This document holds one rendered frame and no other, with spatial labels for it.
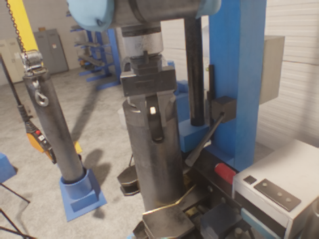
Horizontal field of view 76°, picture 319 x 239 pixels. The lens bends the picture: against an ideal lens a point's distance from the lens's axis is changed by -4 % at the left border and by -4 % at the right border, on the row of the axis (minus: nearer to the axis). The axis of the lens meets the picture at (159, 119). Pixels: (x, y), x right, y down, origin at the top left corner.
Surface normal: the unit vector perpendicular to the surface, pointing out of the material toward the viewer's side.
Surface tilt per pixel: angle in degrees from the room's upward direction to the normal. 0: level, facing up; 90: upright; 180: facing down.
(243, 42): 90
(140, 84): 90
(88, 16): 90
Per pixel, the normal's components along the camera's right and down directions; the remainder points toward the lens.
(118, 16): -0.21, 0.92
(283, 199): -0.12, -0.89
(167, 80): 0.10, 0.43
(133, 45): -0.44, 0.44
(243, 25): 0.50, 0.33
